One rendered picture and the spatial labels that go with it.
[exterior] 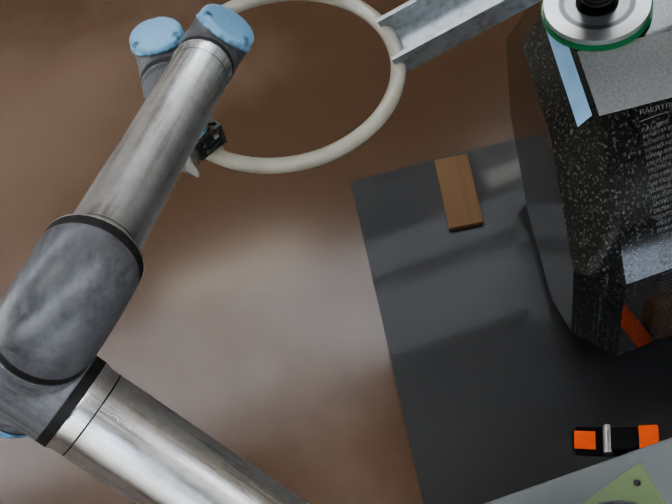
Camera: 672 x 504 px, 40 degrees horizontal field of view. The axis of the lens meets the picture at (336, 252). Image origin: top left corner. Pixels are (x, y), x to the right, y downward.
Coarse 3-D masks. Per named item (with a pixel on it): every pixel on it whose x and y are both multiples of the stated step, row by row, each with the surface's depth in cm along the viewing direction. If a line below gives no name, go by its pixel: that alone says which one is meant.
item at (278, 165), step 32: (256, 0) 195; (288, 0) 196; (320, 0) 194; (352, 0) 191; (384, 32) 185; (384, 96) 176; (224, 160) 172; (256, 160) 171; (288, 160) 170; (320, 160) 170
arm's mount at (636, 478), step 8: (640, 464) 116; (632, 472) 117; (640, 472) 116; (616, 480) 118; (624, 480) 118; (632, 480) 117; (640, 480) 116; (648, 480) 115; (608, 488) 119; (616, 488) 118; (624, 488) 117; (632, 488) 117; (640, 488) 116; (648, 488) 115; (656, 488) 114; (592, 496) 121; (600, 496) 120; (608, 496) 119; (616, 496) 118; (624, 496) 117; (632, 496) 116; (640, 496) 116; (648, 496) 115; (656, 496) 114
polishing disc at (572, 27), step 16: (544, 0) 190; (560, 0) 189; (624, 0) 186; (640, 0) 185; (544, 16) 189; (560, 16) 187; (576, 16) 186; (608, 16) 185; (624, 16) 184; (640, 16) 183; (560, 32) 185; (576, 32) 184; (592, 32) 183; (608, 32) 183; (624, 32) 182
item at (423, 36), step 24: (432, 0) 184; (456, 0) 184; (480, 0) 181; (504, 0) 173; (528, 0) 174; (384, 24) 186; (408, 24) 187; (432, 24) 184; (456, 24) 175; (480, 24) 176; (408, 48) 178; (432, 48) 179
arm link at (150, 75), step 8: (152, 64) 148; (160, 64) 147; (144, 72) 149; (152, 72) 147; (160, 72) 146; (144, 80) 148; (152, 80) 146; (144, 88) 148; (152, 88) 145; (144, 96) 148; (200, 136) 148
